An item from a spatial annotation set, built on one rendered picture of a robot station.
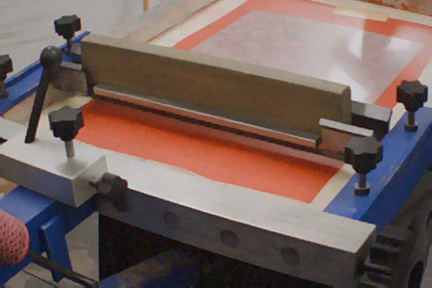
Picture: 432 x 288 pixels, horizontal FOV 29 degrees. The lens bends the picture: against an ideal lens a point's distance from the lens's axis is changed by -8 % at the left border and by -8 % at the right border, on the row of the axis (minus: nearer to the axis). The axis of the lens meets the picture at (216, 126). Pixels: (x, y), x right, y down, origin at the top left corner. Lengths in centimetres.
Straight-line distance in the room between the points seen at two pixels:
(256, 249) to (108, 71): 46
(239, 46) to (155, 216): 57
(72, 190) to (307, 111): 33
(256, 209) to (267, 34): 65
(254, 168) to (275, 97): 9
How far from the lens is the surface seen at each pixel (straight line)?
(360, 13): 158
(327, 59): 138
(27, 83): 128
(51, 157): 91
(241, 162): 111
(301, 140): 107
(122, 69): 121
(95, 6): 412
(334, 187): 105
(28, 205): 90
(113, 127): 121
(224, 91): 112
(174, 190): 90
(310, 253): 82
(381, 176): 98
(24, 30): 376
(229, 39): 146
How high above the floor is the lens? 139
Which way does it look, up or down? 15 degrees down
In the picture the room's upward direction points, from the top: 5 degrees clockwise
